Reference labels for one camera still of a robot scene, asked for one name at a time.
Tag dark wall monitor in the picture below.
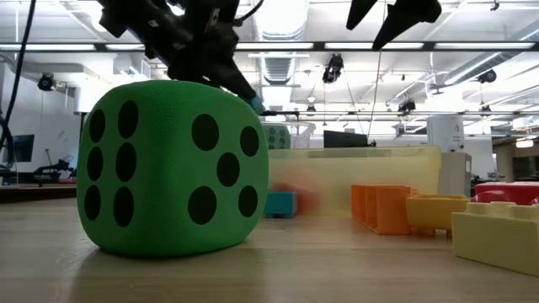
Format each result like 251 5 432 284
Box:
12 134 36 163

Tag pale yellow toy brick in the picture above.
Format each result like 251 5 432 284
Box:
451 201 539 279

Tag green foam die black dots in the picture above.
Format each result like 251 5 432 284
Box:
77 79 270 258
263 124 292 151

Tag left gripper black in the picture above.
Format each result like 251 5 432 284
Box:
168 0 259 102

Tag silver ventilation duct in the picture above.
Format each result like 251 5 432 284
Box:
251 0 311 85

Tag yellow translucent tray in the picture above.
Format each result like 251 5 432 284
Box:
268 146 442 218

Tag red toy brick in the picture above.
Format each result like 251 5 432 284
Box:
470 181 539 206
294 184 322 215

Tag white cylindrical appliance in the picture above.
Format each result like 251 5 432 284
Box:
426 115 467 154

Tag black desk monitor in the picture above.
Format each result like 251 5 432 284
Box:
323 130 371 148

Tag small teal toy brick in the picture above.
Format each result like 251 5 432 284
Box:
264 191 298 220
247 95 265 114

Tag large orange toy brick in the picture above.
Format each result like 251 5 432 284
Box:
350 183 418 236

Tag yellow-orange long toy brick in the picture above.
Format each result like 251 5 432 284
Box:
405 194 471 237

